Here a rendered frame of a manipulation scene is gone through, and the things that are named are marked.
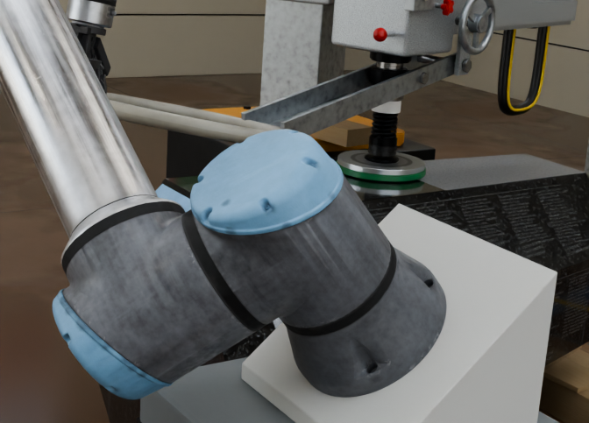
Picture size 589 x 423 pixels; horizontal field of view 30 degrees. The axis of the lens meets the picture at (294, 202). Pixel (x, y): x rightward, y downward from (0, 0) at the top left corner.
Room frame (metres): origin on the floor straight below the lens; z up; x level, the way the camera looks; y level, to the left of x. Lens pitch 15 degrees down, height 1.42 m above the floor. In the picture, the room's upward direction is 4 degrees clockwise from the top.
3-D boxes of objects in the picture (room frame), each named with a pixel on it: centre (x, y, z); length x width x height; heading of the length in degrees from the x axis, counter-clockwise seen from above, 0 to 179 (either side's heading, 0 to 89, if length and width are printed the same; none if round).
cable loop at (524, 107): (3.13, -0.62, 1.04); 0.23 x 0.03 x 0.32; 141
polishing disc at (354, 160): (2.61, -0.20, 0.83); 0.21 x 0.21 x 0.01
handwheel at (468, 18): (2.63, -0.37, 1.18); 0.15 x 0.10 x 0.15; 141
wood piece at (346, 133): (3.09, -0.10, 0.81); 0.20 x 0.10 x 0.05; 43
